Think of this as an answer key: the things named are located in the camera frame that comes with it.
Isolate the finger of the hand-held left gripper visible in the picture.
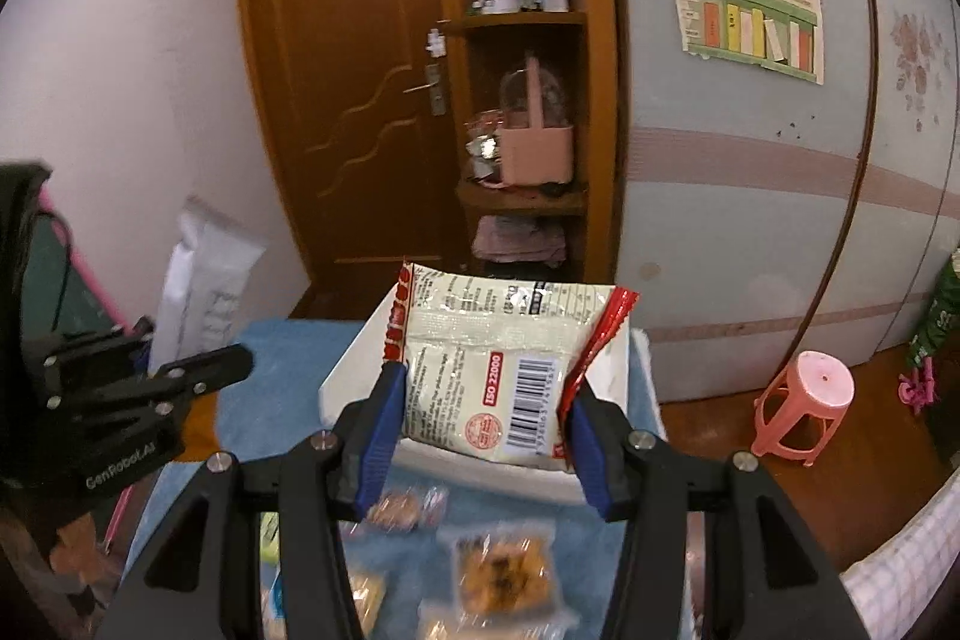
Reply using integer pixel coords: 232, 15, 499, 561
49, 344, 254, 435
34, 323, 157, 390

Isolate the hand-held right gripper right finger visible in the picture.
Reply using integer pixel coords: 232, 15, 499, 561
562, 377, 863, 640

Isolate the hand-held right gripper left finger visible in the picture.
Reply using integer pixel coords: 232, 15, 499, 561
94, 361, 410, 640

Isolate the white storage bin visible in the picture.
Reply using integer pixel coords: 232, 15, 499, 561
319, 280, 661, 506

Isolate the white snack packet red edge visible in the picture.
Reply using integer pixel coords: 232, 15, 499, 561
381, 260, 641, 472

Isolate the clear peanut brittle packet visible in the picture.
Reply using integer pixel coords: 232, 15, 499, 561
346, 569, 391, 640
416, 599, 578, 640
437, 520, 565, 618

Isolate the green snack packet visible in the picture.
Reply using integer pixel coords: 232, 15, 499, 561
259, 511, 283, 566

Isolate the clear bag of snacks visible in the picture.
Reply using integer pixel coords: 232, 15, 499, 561
463, 111, 505, 180

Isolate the clear walnut date packet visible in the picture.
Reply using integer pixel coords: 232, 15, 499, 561
421, 486, 451, 528
367, 488, 422, 532

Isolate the blue plush cloth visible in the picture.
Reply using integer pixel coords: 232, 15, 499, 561
124, 317, 668, 640

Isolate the pink framed chalkboard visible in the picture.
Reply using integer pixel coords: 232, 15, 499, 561
21, 182, 155, 348

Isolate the white plastic package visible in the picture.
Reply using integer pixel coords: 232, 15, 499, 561
150, 194, 269, 378

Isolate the folded pink cloth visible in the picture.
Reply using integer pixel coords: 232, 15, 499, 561
472, 214, 567, 266

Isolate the pink plastic stool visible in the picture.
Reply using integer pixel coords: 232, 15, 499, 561
752, 351, 856, 467

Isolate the grey sliding wardrobe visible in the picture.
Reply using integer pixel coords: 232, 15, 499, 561
600, 0, 960, 401

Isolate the pink toy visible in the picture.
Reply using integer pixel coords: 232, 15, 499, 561
898, 359, 938, 408

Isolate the white checked cloth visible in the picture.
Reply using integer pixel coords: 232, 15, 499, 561
840, 467, 960, 640

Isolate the brown wooden door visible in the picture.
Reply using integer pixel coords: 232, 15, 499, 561
232, 0, 451, 319

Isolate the wooden corner shelf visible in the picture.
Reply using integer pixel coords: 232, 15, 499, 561
420, 0, 627, 289

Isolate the green bag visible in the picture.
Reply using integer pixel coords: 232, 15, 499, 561
904, 250, 960, 378

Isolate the pink handled basket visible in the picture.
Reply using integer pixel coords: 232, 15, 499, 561
499, 56, 577, 189

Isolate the metal door handle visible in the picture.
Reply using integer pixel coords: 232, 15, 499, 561
403, 62, 443, 118

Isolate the wall poster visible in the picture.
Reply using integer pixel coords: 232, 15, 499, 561
660, 0, 826, 86

